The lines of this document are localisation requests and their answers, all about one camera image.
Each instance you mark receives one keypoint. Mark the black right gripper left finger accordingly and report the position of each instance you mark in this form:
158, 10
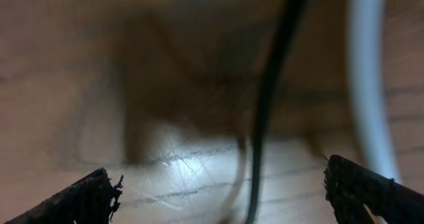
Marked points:
90, 200

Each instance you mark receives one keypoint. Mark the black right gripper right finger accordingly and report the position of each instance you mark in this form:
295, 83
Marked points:
357, 193

